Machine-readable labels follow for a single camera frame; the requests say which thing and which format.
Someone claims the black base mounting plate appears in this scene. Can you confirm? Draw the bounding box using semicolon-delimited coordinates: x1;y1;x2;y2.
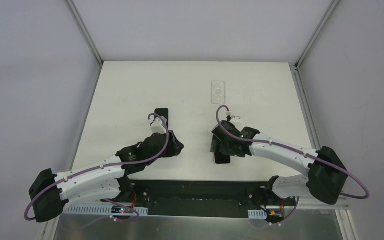
112;179;296;218

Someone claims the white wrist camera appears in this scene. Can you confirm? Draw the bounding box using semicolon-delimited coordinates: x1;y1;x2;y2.
226;112;243;126
150;117;167;135

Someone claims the shiny metal front panel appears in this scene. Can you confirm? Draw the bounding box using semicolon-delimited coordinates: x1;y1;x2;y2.
54;210;343;240

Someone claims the white slotted cable duct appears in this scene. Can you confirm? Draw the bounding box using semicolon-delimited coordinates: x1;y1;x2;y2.
247;209;268;220
63;204;149;217

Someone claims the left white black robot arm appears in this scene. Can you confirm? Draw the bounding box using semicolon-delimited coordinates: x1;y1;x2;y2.
24;130;185;223

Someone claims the left green circuit board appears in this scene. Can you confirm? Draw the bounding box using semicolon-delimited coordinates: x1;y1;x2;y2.
111;205;134;216

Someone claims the black phone with pink edge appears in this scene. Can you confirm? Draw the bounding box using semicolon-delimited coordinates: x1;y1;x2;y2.
214;152;231;165

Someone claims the left white slotted cable duct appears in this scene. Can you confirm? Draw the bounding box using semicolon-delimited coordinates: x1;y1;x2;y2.
63;204;149;217

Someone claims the aluminium frame rail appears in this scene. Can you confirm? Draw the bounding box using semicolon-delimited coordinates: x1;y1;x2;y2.
39;0;104;240
289;0;359;240

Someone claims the clear transparent phone case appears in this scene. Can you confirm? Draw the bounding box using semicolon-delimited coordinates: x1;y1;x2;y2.
210;80;226;105

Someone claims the left aluminium frame rail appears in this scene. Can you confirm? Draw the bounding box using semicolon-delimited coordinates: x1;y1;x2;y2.
39;0;104;240

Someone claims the right aluminium frame rail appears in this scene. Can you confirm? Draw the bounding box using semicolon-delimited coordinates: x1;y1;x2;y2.
289;0;359;240

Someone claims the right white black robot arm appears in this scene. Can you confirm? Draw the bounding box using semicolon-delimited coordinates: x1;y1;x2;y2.
211;120;348;205

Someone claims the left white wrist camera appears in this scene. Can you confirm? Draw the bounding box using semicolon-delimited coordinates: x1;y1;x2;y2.
150;117;167;135

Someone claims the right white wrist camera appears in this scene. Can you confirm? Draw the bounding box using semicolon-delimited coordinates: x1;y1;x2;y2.
226;112;243;126

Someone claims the right white slotted cable duct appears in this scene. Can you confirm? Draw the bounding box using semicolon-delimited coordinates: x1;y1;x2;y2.
247;209;268;220

